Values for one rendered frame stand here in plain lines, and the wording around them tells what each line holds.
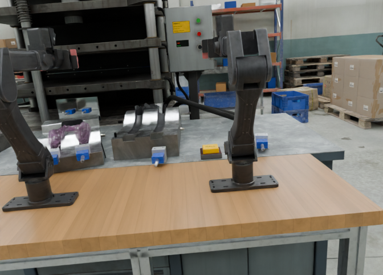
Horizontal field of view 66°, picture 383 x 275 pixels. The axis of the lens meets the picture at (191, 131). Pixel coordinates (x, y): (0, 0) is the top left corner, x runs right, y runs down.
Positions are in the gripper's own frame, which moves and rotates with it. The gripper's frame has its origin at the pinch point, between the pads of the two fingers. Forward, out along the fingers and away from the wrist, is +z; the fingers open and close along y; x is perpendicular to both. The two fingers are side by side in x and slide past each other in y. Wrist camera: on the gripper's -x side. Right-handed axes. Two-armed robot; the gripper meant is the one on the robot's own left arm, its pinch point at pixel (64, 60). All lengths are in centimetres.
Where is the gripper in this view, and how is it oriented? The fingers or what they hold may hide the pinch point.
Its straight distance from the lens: 127.0
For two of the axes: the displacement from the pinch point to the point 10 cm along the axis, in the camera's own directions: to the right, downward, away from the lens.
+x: 0.7, 9.7, 2.5
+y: -10.0, 0.8, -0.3
